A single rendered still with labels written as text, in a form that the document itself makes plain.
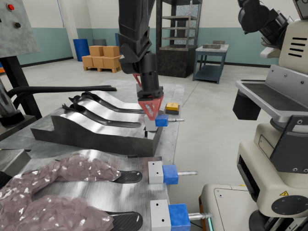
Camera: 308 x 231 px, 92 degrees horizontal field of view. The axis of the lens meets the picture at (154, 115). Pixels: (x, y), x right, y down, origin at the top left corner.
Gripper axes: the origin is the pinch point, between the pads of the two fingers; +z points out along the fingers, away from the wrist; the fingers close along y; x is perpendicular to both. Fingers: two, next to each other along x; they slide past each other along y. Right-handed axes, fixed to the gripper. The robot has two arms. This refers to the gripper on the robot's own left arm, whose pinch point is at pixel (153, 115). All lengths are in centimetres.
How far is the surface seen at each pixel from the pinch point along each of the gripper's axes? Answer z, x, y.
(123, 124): 3.7, -12.9, -1.0
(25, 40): -38, -81, -31
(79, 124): 0.0, -25.1, 7.0
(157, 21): -117, -73, -400
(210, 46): -38, 56, -386
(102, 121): 2.2, -21.1, -0.5
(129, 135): 4.6, -7.3, 6.3
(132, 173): 10.6, -3.4, 16.6
